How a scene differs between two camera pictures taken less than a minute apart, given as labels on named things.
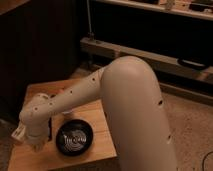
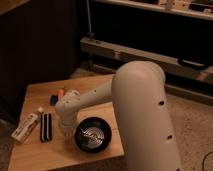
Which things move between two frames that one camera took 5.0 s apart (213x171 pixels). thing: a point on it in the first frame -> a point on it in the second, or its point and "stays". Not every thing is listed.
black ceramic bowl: x=74 y=137 -> x=93 y=135
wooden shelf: x=175 y=6 stays
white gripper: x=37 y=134 -> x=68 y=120
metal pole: x=90 y=35 stays
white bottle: x=20 y=133 stays
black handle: x=193 y=64 stays
